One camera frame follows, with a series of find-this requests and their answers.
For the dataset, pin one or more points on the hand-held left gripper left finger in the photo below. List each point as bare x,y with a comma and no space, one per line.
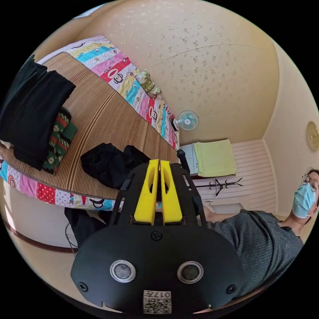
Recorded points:
147,199

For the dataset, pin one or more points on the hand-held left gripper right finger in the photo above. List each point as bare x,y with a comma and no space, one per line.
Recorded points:
170,202

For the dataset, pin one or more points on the person's right forearm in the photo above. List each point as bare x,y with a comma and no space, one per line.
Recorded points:
212,215

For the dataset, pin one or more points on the black pants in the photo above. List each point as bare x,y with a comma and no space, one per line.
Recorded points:
104,162

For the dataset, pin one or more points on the black coat rack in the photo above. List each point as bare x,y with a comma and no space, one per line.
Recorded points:
216,186

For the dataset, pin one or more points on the white cupboard with green towel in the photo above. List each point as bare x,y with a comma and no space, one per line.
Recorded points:
214,157

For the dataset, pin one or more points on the small light blue fan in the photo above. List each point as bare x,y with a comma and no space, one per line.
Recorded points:
187,121

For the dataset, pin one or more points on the bed with woven mat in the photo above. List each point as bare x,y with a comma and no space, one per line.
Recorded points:
104,112

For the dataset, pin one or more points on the person's body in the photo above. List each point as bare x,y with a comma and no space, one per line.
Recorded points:
259,244

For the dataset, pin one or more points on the green floral pillow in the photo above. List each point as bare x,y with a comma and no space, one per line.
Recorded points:
147,83

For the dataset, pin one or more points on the pile of clothes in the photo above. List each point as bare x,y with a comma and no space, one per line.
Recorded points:
32,104

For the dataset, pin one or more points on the golden round wall clock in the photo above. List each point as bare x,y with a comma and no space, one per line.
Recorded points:
313,135

